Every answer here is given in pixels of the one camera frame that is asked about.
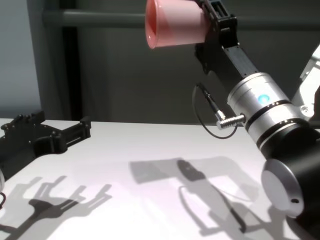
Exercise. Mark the dark vertical post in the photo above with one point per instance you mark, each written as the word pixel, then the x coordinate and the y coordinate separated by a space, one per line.
pixel 71 75

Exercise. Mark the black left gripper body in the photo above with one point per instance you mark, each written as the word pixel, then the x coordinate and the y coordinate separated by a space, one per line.
pixel 20 142

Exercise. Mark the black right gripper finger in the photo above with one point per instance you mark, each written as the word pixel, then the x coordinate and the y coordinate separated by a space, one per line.
pixel 228 27

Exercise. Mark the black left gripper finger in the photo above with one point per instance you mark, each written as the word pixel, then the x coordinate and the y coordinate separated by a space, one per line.
pixel 32 117
pixel 75 132

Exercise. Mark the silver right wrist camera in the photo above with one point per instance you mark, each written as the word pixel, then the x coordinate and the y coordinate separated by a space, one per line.
pixel 310 75

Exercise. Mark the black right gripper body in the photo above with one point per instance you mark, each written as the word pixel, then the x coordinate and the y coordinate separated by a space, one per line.
pixel 238 61

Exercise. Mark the pink plastic cup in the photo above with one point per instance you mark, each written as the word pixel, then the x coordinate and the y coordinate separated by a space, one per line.
pixel 175 25

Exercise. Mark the thick grey horizontal rail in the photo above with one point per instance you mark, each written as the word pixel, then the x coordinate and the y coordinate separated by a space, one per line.
pixel 100 18

